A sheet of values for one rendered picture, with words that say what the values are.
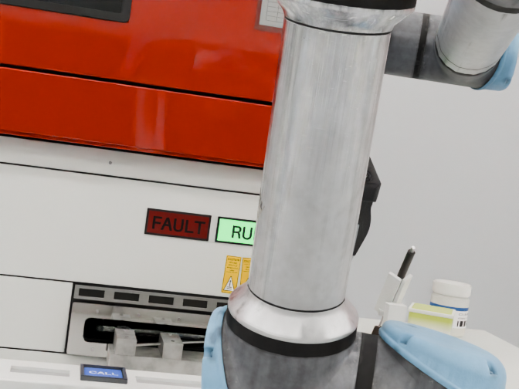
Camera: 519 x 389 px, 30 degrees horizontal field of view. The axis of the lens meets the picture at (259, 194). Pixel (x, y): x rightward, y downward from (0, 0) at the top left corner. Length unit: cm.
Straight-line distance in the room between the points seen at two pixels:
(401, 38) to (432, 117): 237
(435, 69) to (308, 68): 38
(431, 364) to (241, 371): 16
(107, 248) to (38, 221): 13
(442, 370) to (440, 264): 269
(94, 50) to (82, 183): 24
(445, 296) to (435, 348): 97
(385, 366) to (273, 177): 19
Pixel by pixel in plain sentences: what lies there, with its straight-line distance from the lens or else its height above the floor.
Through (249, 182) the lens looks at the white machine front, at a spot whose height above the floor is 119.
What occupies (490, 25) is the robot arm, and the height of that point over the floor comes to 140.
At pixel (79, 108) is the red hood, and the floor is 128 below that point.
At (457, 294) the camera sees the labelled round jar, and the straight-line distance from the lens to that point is 180.
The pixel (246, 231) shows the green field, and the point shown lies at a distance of 179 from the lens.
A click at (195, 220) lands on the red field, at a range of 177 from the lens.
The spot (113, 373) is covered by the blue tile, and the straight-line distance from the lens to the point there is 121.
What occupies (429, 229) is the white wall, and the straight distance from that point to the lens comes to 348.
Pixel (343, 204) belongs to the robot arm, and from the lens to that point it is 78.
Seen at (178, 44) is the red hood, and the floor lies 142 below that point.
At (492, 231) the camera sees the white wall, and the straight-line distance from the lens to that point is 357.
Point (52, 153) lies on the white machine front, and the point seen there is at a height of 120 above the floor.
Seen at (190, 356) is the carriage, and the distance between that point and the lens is 172.
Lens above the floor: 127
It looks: 3 degrees down
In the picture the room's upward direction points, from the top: 8 degrees clockwise
